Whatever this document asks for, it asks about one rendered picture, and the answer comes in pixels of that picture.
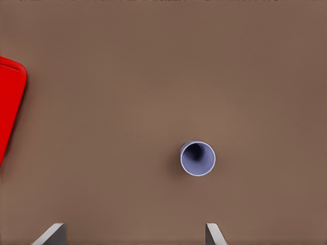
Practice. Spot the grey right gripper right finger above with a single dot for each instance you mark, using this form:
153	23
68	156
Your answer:
214	236

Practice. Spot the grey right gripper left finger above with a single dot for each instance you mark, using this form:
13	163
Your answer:
52	236

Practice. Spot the lavender blue cup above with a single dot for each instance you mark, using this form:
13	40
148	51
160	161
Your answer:
201	166

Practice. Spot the red tray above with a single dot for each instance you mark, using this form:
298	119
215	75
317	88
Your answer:
10	102

